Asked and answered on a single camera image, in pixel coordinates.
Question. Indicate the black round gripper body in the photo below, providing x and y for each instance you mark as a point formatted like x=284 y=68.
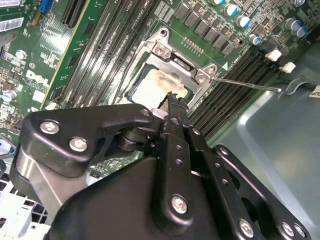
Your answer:
x=112 y=205

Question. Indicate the metal socket cover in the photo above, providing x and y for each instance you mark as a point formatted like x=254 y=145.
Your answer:
x=175 y=67

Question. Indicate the silver square CPU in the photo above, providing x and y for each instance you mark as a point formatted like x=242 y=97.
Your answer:
x=150 y=87

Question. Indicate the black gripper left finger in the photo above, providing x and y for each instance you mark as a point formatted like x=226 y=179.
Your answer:
x=100 y=116

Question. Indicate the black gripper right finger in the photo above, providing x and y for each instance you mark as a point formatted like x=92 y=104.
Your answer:
x=212 y=160

